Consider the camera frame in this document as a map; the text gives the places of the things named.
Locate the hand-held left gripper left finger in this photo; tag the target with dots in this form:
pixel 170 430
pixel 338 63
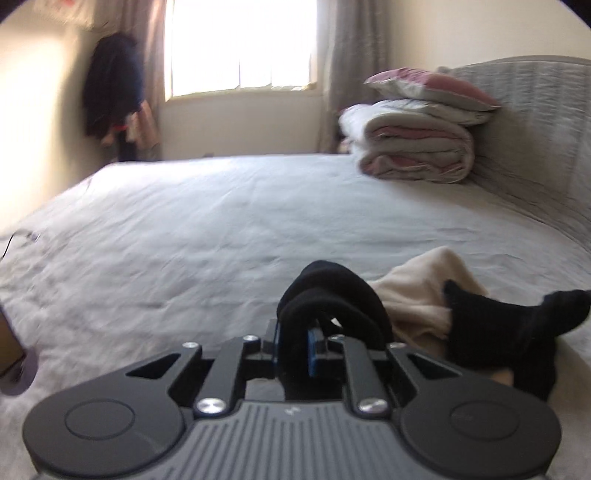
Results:
pixel 277 344

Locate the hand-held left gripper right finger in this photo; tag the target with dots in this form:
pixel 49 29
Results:
pixel 314 353

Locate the black and cream sweater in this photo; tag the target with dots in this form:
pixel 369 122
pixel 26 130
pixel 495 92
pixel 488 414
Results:
pixel 332 286

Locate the grey bed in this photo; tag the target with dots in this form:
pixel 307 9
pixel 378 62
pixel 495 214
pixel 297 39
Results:
pixel 207 230

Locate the folded grey pink duvet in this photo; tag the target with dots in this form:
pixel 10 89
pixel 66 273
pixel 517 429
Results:
pixel 406 143

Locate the hanging pink garment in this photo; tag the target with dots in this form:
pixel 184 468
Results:
pixel 143 127

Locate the pink and grey pillow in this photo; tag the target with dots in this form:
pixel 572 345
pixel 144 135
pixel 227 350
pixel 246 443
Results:
pixel 434 85

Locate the grey curtain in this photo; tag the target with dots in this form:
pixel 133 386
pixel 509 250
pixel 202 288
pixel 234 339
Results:
pixel 355 60
pixel 152 46

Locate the window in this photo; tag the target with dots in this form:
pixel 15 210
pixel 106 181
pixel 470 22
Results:
pixel 240 46

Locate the hanging dark jacket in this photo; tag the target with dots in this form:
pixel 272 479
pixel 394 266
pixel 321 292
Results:
pixel 111 83

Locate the grey quilted headboard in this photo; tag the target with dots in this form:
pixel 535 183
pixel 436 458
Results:
pixel 545 138

